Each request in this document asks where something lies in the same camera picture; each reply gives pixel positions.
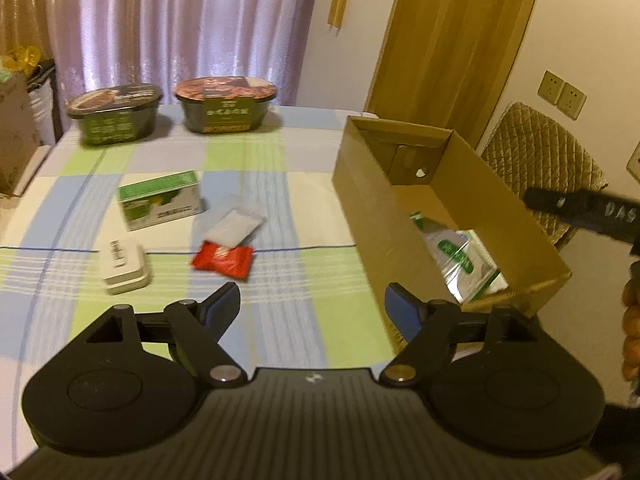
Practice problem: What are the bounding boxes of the person's right hand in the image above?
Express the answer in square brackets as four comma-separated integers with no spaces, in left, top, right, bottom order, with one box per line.
[622,261,640,382]

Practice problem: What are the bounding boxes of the green white foil packets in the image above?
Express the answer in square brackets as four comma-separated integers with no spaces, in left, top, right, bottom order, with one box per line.
[409,211,508,302]

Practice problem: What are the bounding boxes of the red snack packet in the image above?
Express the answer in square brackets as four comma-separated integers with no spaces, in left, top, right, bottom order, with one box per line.
[191,242,254,280]

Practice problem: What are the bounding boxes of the white power adapter plug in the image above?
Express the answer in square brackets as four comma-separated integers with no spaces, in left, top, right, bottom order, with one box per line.
[99,237,151,295]

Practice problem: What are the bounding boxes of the checked blue green tablecloth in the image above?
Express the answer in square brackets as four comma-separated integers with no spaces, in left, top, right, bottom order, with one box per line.
[0,104,402,461]

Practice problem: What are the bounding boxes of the clear plastic box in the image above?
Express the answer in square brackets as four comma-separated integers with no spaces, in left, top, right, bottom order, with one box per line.
[203,206,265,248]

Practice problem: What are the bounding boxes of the quilted beige chair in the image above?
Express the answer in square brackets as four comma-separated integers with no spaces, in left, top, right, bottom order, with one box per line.
[479,101,609,252]

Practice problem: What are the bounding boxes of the green white medicine box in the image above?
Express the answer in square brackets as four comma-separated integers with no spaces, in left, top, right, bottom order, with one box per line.
[116,170,202,231]

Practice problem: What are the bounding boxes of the brown cardboard box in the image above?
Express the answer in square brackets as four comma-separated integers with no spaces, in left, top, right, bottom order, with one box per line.
[332,116,572,316]

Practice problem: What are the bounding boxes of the dark round Honglu food bowl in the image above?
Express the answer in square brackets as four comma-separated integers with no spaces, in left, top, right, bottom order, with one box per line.
[175,76,278,133]

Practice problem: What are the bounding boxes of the dark green rectangular food bowl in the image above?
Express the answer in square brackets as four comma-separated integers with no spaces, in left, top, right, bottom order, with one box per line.
[66,84,164,146]

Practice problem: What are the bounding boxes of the wooden door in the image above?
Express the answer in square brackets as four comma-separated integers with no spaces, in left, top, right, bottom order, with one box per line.
[366,0,535,146]

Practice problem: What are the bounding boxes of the brown cardboard carton stack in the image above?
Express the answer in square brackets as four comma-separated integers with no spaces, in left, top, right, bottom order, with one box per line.
[0,73,40,194]

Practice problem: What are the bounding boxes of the white bucket with black bag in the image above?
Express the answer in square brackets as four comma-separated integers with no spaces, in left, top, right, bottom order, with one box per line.
[27,58,63,146]

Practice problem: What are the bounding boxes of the lilac sheer curtain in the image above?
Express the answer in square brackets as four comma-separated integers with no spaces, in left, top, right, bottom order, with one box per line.
[1,0,314,105]

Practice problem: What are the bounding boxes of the yellow plastic bag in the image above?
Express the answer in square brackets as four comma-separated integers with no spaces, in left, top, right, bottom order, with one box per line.
[1,46,42,78]

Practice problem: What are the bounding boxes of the beige wall socket plate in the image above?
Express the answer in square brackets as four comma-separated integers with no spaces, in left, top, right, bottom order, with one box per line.
[537,70,565,106]

